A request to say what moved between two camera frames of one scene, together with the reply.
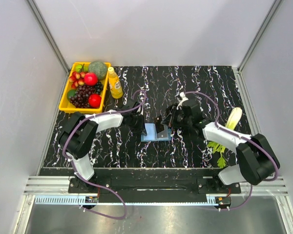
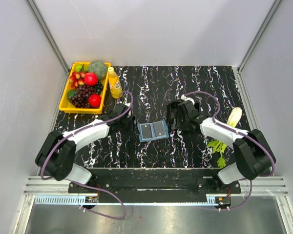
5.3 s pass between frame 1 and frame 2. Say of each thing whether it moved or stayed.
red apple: stayed
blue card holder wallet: moved
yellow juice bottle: stayed
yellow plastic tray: stayed
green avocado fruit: stayed
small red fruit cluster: stayed
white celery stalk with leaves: stayed
